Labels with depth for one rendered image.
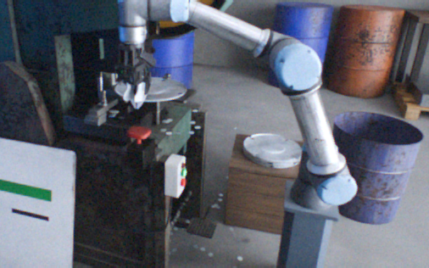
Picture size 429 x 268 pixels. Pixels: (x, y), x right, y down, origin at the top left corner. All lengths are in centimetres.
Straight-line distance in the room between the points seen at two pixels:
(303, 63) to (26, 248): 132
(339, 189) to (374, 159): 81
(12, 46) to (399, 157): 181
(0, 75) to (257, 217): 134
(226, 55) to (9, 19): 361
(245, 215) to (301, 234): 51
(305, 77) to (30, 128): 104
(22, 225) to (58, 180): 28
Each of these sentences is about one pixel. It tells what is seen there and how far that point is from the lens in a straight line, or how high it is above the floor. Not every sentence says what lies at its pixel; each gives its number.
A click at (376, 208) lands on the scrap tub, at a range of 219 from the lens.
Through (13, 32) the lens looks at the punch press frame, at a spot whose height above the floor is 100.
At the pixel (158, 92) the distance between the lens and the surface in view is 142.
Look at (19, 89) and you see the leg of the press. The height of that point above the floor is 80.
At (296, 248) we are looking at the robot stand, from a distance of 152.
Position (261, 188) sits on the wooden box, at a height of 25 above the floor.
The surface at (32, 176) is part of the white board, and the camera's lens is 158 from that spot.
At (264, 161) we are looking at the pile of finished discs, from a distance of 181.
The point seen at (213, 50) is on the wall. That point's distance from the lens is 483.
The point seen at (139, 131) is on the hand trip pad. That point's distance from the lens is 115.
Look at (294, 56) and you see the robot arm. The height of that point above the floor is 104.
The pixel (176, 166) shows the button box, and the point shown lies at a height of 62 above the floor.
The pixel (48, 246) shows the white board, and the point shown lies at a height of 18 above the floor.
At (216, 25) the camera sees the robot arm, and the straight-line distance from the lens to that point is 112.
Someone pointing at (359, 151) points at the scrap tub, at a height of 41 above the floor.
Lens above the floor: 126
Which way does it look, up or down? 21 degrees down
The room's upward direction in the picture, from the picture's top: 1 degrees clockwise
